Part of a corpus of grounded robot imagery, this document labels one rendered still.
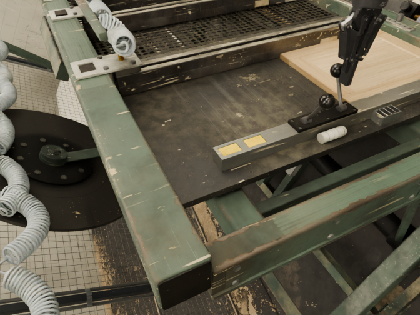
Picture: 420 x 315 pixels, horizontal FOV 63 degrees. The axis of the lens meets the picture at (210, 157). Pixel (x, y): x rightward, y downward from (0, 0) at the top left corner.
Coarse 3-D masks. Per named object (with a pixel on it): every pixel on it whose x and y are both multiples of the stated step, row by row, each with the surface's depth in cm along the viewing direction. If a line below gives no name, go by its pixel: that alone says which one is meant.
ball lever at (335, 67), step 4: (336, 64) 89; (340, 64) 89; (332, 68) 90; (336, 68) 89; (340, 68) 89; (332, 72) 90; (336, 72) 89; (340, 72) 89; (332, 76) 91; (336, 76) 90; (336, 80) 91; (340, 84) 91; (340, 88) 92; (340, 92) 92; (340, 96) 92; (340, 100) 92; (340, 104) 93; (344, 104) 93; (336, 108) 93; (340, 108) 92; (344, 108) 93
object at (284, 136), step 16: (368, 96) 100; (384, 96) 100; (400, 96) 100; (416, 96) 103; (368, 112) 96; (272, 128) 89; (288, 128) 89; (320, 128) 90; (224, 144) 84; (240, 144) 84; (272, 144) 86; (288, 144) 88; (224, 160) 81; (240, 160) 83
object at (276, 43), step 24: (120, 24) 95; (312, 24) 131; (336, 24) 131; (216, 48) 116; (240, 48) 116; (264, 48) 120; (288, 48) 125; (96, 72) 97; (120, 72) 102; (144, 72) 105; (168, 72) 109; (192, 72) 113; (216, 72) 117
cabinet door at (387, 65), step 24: (312, 48) 128; (336, 48) 128; (384, 48) 128; (408, 48) 128; (312, 72) 114; (360, 72) 115; (384, 72) 115; (408, 72) 115; (336, 96) 106; (360, 96) 104
